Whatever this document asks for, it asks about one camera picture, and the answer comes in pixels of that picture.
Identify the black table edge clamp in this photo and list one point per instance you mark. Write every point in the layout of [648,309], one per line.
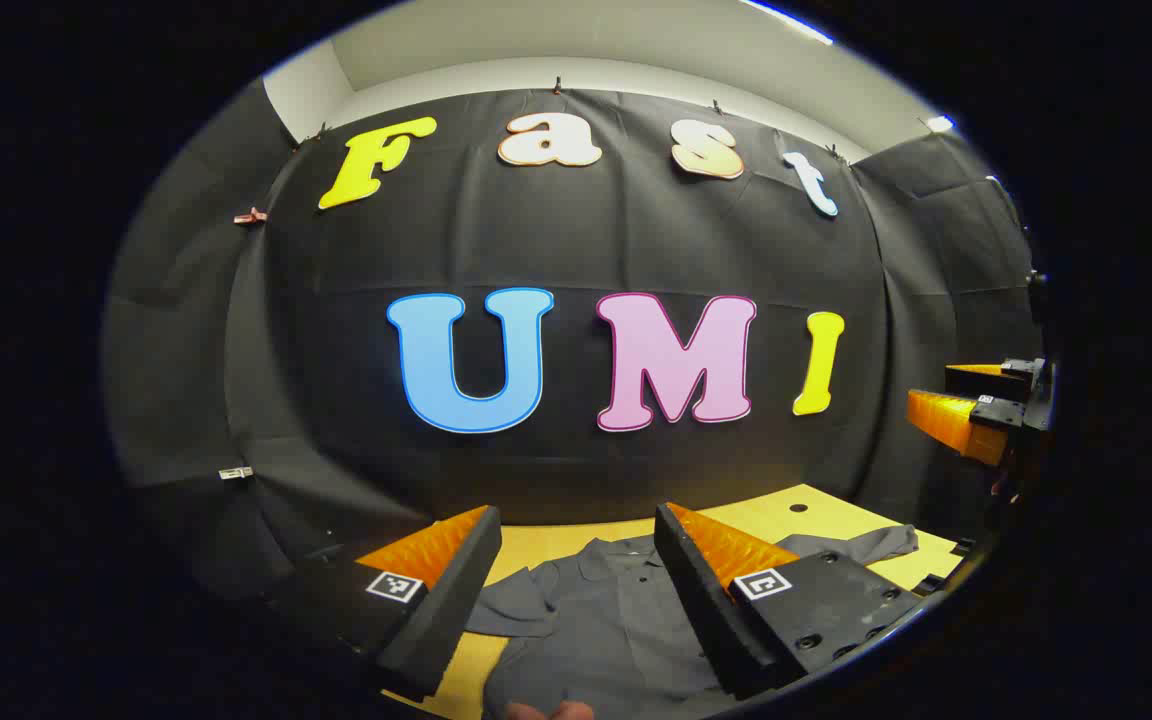
[964,547]
[931,584]

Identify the silver backdrop clip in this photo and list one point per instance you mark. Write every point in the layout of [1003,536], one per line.
[234,472]

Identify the ceiling light strip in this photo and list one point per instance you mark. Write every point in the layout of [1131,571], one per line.
[940,123]

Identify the copper backdrop clip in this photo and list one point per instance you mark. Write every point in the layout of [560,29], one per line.
[248,216]

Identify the grey collared shirt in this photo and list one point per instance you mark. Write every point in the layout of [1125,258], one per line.
[596,620]

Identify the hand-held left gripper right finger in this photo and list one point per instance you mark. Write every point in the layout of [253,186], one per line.
[706,610]

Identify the black backdrop cloth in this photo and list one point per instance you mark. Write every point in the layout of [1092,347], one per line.
[576,240]

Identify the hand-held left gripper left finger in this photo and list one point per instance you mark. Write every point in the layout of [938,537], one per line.
[451,610]

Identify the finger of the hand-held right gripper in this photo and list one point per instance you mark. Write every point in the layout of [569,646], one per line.
[996,386]
[951,420]

